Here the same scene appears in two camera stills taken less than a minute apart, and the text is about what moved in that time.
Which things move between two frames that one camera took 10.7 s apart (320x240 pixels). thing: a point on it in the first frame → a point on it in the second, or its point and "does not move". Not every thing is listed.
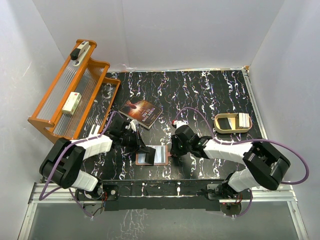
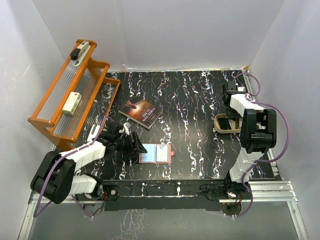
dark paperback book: (141, 112) does not move
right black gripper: (174, 150) → (230, 114)
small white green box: (71, 103) does not move
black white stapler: (77, 54) does not move
